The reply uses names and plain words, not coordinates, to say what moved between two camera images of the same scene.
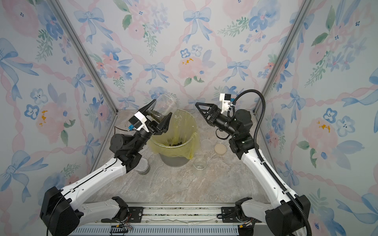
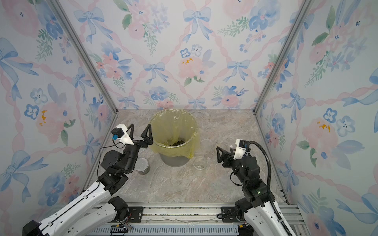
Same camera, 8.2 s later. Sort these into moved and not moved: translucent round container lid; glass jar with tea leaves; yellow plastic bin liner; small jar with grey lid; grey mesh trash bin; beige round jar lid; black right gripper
Moved: black right gripper
Not moved: grey mesh trash bin; beige round jar lid; yellow plastic bin liner; translucent round container lid; small jar with grey lid; glass jar with tea leaves
